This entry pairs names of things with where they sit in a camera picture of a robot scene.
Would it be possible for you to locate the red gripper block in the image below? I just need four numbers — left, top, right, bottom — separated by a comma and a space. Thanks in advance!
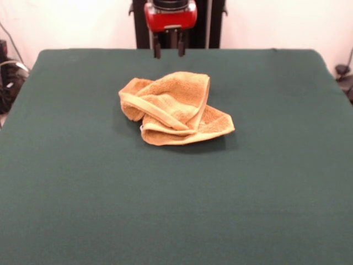
143, 2, 199, 59

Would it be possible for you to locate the tan terry towel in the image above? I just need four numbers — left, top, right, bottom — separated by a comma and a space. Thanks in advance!
118, 71, 236, 146

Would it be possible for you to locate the dark green table cloth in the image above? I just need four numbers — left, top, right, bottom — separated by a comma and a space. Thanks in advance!
0, 48, 353, 265

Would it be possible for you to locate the black stand base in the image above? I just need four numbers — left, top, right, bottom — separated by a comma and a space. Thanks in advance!
335, 63, 353, 104

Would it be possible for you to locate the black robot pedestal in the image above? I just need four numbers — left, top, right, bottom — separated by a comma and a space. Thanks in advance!
129, 0, 228, 50

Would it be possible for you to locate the grey curved cable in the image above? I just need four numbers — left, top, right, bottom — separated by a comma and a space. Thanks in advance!
0, 22, 25, 66

